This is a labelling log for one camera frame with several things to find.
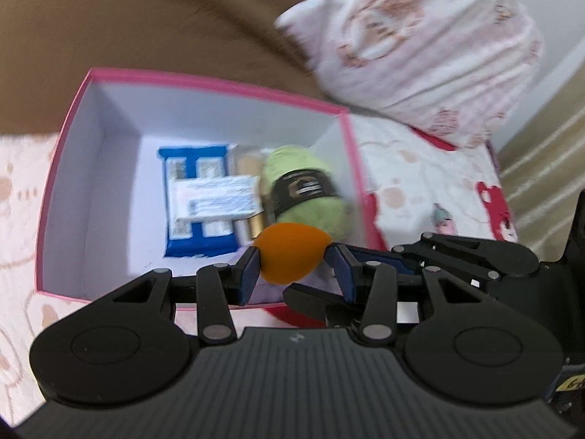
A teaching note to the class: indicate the green yarn skein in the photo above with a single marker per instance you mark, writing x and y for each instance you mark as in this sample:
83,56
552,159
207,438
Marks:
311,210

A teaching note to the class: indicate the beige curtain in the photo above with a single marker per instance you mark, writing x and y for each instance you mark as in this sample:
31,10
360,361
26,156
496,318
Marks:
548,160

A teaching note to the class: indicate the brown pillow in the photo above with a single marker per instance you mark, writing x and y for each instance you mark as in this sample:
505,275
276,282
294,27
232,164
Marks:
137,18

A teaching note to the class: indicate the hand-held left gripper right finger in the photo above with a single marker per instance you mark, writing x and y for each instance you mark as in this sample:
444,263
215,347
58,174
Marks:
342,276

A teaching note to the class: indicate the small white packet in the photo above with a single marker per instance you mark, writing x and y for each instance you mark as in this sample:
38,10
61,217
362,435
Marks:
215,196

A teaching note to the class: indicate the pink white printed pillow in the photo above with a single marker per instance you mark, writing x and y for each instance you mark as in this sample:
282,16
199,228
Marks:
411,45

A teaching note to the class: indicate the blue wet wipes packet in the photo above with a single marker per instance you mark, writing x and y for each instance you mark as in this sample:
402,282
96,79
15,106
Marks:
192,152

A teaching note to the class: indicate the foundation bottle with gold cap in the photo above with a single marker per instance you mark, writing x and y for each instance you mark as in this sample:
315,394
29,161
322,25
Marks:
249,162

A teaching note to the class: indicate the pink cardboard box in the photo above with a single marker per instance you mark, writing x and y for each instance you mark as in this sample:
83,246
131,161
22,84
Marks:
119,114

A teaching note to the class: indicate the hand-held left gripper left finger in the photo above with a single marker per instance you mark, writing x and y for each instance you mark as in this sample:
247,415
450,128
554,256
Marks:
249,276

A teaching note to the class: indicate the purple plush toy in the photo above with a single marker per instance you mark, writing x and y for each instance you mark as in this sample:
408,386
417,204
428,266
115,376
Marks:
274,293

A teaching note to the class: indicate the orange makeup sponge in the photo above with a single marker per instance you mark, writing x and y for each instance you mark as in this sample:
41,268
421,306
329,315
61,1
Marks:
288,251

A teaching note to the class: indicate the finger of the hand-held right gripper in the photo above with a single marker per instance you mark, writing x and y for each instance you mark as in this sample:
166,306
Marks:
315,297
480,256

